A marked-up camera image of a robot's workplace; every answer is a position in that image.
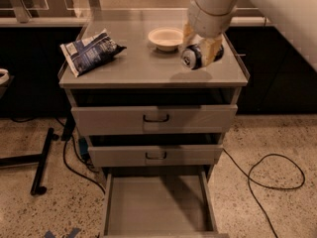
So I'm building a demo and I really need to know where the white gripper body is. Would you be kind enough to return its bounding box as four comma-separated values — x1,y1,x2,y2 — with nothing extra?
187,0,236,38

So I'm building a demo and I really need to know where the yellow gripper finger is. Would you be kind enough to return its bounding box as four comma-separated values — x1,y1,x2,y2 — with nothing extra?
182,23,196,48
199,35,223,66

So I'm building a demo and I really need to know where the blue pepsi can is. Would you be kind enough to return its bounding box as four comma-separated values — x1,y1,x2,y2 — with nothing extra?
180,45,224,70

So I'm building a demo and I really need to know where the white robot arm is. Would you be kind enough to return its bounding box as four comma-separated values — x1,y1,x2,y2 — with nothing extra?
183,0,317,69

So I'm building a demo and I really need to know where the grey top drawer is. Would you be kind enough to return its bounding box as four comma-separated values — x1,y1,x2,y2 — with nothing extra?
71,105,237,136

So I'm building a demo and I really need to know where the grey drawer cabinet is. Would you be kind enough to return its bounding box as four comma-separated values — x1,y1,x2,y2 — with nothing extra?
57,9,251,238

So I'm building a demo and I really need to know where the grey middle drawer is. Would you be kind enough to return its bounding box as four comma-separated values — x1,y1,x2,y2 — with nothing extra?
88,145,222,167

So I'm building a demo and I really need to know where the grey open bottom drawer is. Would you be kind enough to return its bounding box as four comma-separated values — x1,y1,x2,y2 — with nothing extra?
100,171,229,238

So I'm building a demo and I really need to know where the white paper bowl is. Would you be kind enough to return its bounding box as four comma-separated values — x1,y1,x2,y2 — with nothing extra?
148,27,183,52

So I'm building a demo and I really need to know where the blue white chip bag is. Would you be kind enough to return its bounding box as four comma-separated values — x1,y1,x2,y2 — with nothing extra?
60,29,126,77

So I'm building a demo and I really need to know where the white object at left edge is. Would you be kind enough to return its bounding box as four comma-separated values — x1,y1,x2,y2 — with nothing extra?
0,68,10,86

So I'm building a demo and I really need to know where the black metal floor stand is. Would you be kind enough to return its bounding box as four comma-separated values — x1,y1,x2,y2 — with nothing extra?
0,128,58,196

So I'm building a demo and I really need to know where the blue tape cross on floor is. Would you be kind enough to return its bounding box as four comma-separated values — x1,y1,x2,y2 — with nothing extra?
44,227,81,238

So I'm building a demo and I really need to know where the black cable on left floor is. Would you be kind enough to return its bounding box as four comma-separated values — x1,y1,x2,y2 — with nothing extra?
54,116,107,195

